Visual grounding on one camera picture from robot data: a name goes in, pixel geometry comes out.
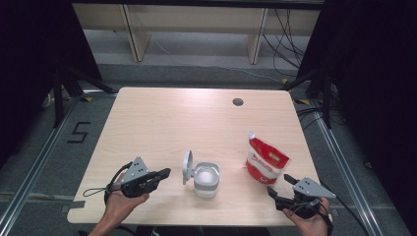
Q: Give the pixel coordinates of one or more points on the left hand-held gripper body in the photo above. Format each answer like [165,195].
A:
[137,173]

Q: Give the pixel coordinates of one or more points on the red and white sugar pouch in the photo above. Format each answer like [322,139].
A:
[265,164]

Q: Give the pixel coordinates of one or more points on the grey floor tape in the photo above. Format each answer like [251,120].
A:
[77,205]

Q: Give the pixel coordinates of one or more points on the beige wooden shelf unit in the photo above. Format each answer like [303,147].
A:
[137,39]

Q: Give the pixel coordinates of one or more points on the metal floor rail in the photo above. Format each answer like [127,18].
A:
[341,164]
[39,157]

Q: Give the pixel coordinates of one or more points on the person's right hand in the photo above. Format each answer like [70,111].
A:
[311,227]

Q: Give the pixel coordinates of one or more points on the white sugar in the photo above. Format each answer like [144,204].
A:
[206,177]

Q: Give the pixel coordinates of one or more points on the black metal stand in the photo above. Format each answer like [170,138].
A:
[326,98]
[58,98]

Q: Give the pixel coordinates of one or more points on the black curtain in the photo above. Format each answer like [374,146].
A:
[377,65]
[26,49]

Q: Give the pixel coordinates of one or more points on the person's left hand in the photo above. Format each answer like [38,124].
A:
[121,206]

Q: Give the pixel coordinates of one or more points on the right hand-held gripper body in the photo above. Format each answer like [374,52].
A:
[311,191]

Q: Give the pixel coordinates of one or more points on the person's dark clothing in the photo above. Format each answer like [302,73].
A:
[229,231]

